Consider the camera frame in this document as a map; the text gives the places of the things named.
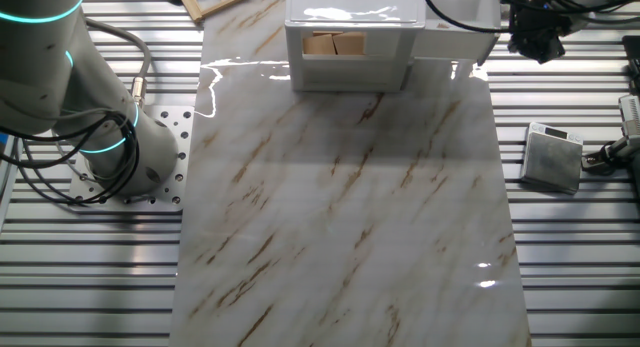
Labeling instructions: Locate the grey cable with connector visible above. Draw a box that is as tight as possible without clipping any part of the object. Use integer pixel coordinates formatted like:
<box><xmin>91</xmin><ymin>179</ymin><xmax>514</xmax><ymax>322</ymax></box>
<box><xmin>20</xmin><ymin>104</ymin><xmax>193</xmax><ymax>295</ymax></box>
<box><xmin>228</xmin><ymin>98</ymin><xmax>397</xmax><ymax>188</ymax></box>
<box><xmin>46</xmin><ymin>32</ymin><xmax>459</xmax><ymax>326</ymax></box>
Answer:
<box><xmin>82</xmin><ymin>17</ymin><xmax>153</xmax><ymax>111</ymax></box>

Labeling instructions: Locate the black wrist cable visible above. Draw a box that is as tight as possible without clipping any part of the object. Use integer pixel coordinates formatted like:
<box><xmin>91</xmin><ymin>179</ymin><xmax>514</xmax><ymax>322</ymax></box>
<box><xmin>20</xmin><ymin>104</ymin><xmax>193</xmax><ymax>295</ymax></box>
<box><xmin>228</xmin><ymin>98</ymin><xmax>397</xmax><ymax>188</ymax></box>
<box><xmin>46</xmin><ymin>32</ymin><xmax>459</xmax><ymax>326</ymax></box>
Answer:
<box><xmin>418</xmin><ymin>0</ymin><xmax>640</xmax><ymax>36</ymax></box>

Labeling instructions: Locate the white mini cabinet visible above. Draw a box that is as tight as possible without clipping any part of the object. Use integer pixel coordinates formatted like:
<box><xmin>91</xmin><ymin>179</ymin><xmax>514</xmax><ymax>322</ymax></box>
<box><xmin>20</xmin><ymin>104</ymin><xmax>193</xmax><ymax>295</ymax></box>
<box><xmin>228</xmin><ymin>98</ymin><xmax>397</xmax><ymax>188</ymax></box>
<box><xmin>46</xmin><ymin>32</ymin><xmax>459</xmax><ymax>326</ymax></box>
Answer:
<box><xmin>283</xmin><ymin>0</ymin><xmax>427</xmax><ymax>94</ymax></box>

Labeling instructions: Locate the silver digital scale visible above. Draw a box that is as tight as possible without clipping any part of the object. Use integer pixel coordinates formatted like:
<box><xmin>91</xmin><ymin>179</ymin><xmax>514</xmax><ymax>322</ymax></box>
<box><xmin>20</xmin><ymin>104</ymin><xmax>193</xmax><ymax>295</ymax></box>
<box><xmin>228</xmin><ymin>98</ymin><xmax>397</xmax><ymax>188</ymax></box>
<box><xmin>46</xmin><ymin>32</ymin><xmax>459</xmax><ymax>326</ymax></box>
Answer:
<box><xmin>518</xmin><ymin>120</ymin><xmax>585</xmax><ymax>196</ymax></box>

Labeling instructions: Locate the black arm base cable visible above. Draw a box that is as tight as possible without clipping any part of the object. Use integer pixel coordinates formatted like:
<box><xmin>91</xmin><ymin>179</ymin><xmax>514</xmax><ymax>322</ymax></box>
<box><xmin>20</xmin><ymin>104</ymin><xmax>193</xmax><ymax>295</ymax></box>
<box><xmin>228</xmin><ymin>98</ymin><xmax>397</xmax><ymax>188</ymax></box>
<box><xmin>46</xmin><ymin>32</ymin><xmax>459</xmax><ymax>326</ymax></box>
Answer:
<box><xmin>0</xmin><ymin>111</ymin><xmax>142</xmax><ymax>207</ymax></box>

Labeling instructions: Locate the wooden window frame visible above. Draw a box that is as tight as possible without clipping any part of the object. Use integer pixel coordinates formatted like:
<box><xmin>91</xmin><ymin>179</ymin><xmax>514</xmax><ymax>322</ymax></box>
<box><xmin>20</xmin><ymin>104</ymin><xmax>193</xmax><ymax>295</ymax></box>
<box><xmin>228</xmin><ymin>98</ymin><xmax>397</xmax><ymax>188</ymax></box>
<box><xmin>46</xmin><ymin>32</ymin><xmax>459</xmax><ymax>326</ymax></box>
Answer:
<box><xmin>173</xmin><ymin>0</ymin><xmax>254</xmax><ymax>24</ymax></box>

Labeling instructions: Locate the black mount block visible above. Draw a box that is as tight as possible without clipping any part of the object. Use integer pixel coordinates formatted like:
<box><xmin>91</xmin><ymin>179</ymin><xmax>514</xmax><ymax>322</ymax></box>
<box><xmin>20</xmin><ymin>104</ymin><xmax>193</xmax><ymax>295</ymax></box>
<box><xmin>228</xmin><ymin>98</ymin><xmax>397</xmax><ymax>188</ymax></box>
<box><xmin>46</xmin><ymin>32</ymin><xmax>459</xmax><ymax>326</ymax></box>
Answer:
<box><xmin>622</xmin><ymin>34</ymin><xmax>640</xmax><ymax>96</ymax></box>

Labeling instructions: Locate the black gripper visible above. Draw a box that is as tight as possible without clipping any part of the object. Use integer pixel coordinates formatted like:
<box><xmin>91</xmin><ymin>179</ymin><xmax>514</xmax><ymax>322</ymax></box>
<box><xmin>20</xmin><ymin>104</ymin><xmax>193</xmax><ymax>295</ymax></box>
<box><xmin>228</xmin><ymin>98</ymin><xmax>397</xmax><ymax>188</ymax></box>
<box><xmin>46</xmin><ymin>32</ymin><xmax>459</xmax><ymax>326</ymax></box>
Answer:
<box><xmin>507</xmin><ymin>0</ymin><xmax>574</xmax><ymax>66</ymax></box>

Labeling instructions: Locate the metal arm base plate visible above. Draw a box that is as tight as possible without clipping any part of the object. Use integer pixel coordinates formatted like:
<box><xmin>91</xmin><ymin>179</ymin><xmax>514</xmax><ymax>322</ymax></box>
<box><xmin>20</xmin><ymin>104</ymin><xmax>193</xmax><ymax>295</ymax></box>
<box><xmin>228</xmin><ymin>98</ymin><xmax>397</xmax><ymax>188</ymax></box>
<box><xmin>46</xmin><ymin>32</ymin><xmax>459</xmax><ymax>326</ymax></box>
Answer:
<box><xmin>67</xmin><ymin>105</ymin><xmax>196</xmax><ymax>214</ymax></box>

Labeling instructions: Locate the wooden block in cabinet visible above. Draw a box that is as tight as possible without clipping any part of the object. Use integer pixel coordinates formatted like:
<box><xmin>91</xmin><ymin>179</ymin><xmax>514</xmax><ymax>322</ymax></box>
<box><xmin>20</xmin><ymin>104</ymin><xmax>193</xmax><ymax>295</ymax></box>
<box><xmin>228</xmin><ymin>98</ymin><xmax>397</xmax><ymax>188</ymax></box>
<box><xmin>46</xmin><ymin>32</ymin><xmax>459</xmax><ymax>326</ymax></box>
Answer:
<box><xmin>332</xmin><ymin>31</ymin><xmax>366</xmax><ymax>56</ymax></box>
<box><xmin>302</xmin><ymin>33</ymin><xmax>337</xmax><ymax>56</ymax></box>

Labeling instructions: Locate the small silver camera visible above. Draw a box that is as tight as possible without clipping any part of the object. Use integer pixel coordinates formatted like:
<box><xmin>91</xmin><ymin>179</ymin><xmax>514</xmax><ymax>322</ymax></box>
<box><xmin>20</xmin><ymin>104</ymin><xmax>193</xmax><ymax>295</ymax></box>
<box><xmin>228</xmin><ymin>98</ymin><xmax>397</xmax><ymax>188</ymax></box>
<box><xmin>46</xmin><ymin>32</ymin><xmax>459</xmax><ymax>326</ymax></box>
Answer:
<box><xmin>580</xmin><ymin>93</ymin><xmax>640</xmax><ymax>177</ymax></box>

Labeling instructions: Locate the marble pattern board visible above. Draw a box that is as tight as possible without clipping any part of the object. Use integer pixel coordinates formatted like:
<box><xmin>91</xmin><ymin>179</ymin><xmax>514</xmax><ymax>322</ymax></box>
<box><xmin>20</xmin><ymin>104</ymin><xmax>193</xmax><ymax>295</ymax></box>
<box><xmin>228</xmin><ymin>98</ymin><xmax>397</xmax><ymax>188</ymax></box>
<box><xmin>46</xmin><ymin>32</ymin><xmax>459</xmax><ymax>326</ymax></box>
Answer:
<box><xmin>168</xmin><ymin>0</ymin><xmax>534</xmax><ymax>347</ymax></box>

